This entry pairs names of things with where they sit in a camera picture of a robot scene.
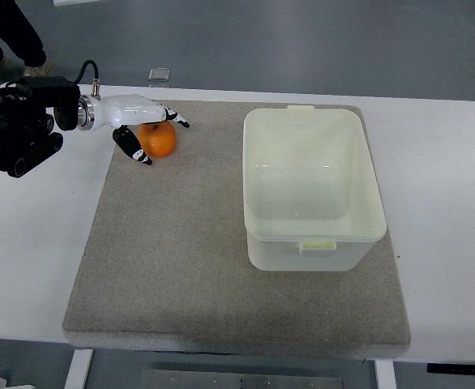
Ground grey felt mat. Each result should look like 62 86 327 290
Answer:
62 100 411 359

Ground beige right shoe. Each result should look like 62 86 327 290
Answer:
23 60 53 77

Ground white table leg right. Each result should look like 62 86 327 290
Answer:
374 360 397 389

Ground person black trouser leg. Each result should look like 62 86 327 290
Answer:
0 1 47 67

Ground small clear floor plate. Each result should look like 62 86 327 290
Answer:
148 68 170 83

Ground white table leg left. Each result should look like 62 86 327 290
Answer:
64 349 94 389

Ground white object top edge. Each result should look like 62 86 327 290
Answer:
53 0 100 7

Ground orange fruit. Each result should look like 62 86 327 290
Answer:
137 121 177 158

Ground black table control panel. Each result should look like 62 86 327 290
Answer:
426 363 475 376

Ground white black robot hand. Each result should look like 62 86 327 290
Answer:
77 94 190 165

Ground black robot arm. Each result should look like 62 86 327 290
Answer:
0 60 100 178

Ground white plastic box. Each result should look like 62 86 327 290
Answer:
242 105 387 271

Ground white table leg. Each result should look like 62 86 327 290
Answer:
64 349 94 389
374 360 397 389

